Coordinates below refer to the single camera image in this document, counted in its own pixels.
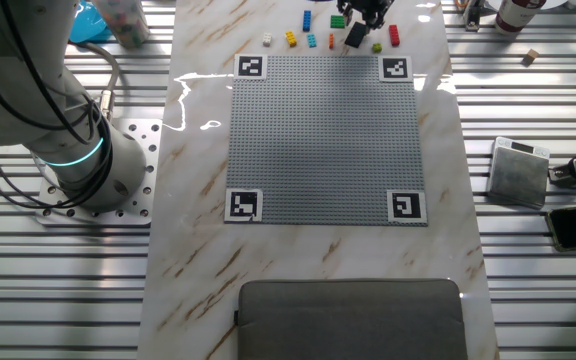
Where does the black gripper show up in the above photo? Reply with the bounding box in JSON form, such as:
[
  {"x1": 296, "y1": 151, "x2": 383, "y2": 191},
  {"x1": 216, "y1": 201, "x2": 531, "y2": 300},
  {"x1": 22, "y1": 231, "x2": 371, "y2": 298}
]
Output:
[{"x1": 336, "y1": 0, "x2": 395, "y2": 32}]

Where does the black Lego plate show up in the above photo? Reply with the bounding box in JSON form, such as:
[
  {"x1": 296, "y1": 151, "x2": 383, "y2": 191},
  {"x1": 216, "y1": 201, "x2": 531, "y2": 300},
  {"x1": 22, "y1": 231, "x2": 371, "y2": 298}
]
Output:
[{"x1": 343, "y1": 21, "x2": 370, "y2": 50}]

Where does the grey Lego baseplate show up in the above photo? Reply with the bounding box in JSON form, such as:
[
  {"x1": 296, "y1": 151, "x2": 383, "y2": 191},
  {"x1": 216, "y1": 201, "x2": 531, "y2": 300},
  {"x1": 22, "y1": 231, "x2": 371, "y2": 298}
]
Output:
[{"x1": 225, "y1": 54, "x2": 429, "y2": 227}]

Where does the black white marker tag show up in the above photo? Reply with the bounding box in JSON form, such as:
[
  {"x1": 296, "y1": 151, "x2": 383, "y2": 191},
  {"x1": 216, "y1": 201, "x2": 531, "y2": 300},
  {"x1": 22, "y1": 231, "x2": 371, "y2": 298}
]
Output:
[
  {"x1": 233, "y1": 53, "x2": 268, "y2": 81},
  {"x1": 386, "y1": 189, "x2": 428, "y2": 224},
  {"x1": 224, "y1": 187, "x2": 264, "y2": 224},
  {"x1": 378, "y1": 55, "x2": 414, "y2": 84}
]

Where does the red white bottle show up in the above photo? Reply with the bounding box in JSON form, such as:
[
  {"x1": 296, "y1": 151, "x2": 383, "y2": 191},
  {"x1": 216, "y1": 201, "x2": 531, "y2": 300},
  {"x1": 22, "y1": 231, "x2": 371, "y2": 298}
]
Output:
[{"x1": 495, "y1": 0, "x2": 548, "y2": 35}]

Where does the silver digital scale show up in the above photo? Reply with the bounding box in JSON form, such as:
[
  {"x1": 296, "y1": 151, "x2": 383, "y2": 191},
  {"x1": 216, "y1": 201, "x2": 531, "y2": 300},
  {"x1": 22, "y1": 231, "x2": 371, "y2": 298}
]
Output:
[{"x1": 485, "y1": 136, "x2": 552, "y2": 210}]

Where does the clear plastic jar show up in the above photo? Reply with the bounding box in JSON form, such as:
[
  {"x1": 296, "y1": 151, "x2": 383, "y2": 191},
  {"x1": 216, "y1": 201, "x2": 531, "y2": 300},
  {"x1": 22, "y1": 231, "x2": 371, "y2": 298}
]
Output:
[{"x1": 92, "y1": 0, "x2": 152, "y2": 50}]

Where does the grey fabric pad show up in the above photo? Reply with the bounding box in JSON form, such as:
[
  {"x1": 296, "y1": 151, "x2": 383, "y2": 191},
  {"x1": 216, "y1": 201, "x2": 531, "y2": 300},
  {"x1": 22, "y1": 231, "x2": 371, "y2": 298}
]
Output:
[{"x1": 235, "y1": 278, "x2": 469, "y2": 360}]

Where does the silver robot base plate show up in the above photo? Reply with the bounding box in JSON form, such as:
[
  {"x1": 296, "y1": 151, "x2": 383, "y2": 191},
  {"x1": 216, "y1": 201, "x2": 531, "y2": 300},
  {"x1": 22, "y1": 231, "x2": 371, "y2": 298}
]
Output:
[{"x1": 35, "y1": 118, "x2": 163, "y2": 226}]

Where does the grey robot power cable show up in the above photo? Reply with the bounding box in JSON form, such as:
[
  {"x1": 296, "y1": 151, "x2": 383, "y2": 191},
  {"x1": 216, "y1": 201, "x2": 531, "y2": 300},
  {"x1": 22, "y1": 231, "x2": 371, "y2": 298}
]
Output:
[{"x1": 65, "y1": 42, "x2": 122, "y2": 124}]

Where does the black cable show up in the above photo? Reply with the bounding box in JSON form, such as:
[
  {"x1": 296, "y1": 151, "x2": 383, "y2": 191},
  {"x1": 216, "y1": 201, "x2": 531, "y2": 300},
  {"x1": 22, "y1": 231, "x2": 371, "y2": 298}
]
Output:
[{"x1": 0, "y1": 0, "x2": 115, "y2": 211}]

